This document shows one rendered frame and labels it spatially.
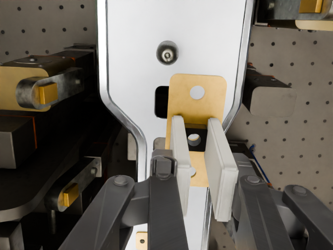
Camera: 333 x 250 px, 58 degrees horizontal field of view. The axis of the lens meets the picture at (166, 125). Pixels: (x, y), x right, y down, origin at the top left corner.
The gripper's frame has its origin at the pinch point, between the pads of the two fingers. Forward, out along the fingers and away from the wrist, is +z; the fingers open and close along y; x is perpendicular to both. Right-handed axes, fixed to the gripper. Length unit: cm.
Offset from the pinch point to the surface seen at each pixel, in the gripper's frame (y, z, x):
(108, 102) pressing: -10.8, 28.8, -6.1
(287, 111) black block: 17.5, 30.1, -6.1
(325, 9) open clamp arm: 14.1, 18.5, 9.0
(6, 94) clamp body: -22.9, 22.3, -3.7
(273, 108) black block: 15.2, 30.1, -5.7
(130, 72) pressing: -7.5, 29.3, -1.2
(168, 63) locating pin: -2.0, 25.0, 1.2
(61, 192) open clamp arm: -15.5, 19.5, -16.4
